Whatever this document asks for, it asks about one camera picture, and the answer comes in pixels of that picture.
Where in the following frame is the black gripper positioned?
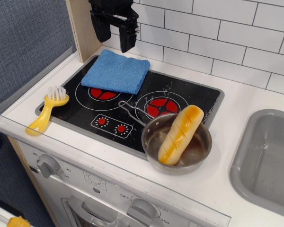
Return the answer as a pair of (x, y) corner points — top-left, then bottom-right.
(89, 0), (139, 53)

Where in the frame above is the blue cloth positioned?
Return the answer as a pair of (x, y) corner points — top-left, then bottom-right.
(81, 50), (151, 95)

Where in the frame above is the black toy stove top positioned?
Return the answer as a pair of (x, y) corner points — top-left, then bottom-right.
(35, 55), (225, 161)

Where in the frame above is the yellow dish brush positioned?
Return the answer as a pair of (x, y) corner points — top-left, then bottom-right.
(25, 86), (70, 135)

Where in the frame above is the toy bread loaf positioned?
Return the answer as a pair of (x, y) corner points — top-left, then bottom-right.
(158, 105), (204, 166)

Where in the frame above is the grey left oven knob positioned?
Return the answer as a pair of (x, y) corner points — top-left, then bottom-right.
(37, 154), (60, 179)

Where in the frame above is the grey oven knob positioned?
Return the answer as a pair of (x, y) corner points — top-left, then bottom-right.
(127, 199), (157, 222)
(37, 154), (60, 179)

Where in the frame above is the grey right oven knob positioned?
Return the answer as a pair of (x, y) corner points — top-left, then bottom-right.
(127, 199), (157, 222)

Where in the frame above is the grey sink basin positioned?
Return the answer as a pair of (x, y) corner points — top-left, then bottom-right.
(230, 109), (284, 216)

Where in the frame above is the yellow object bottom left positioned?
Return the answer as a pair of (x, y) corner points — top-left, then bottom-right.
(7, 216), (31, 227)

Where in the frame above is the steel saucepan with handle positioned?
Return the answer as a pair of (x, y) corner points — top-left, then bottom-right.
(118, 100), (213, 176)

